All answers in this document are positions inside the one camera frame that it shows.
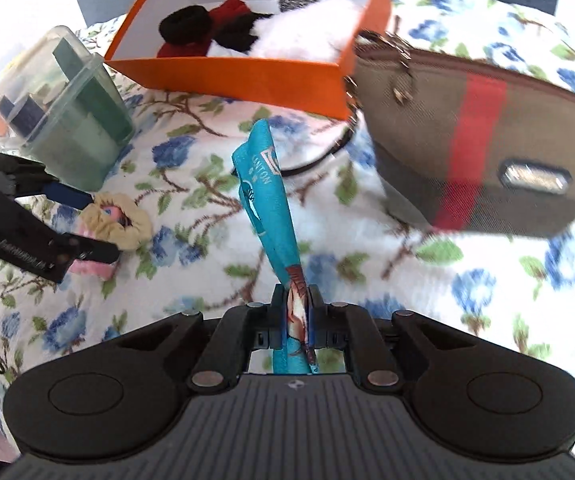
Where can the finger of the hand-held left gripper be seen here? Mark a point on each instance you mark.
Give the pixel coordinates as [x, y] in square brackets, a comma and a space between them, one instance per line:
[92, 252]
[65, 194]

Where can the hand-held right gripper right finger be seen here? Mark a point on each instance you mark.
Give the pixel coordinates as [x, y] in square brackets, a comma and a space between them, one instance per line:
[313, 312]

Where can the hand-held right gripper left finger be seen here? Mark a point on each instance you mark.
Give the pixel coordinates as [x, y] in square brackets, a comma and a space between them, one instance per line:
[280, 312]

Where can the pink packet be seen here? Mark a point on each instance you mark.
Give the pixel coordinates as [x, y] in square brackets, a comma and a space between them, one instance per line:
[92, 269]

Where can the cream scrunchie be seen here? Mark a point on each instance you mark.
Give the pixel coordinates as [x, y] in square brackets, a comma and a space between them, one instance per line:
[135, 225]

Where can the teal printed face mask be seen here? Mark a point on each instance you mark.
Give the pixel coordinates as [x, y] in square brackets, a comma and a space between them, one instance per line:
[267, 200]

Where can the chunky black scrunchie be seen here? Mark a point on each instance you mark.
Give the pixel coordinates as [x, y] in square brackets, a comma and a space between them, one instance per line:
[187, 22]

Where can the orange cardboard box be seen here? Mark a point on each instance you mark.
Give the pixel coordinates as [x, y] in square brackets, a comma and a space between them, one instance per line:
[247, 80]

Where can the thin black scrunchie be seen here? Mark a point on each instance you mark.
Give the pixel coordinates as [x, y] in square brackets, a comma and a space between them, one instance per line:
[240, 35]

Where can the red scrunchie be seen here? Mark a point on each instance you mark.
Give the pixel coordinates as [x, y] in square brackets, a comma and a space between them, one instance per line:
[230, 10]

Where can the white fluffy sock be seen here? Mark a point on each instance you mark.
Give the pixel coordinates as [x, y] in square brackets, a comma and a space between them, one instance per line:
[307, 30]

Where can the clear plastic storage box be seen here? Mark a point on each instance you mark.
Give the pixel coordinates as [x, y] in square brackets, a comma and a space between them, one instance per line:
[82, 135]

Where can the floral blanket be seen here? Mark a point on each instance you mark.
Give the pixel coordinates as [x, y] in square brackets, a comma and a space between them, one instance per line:
[417, 270]

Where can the brown pouch with red stripe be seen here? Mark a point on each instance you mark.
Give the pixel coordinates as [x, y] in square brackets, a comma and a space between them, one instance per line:
[517, 125]

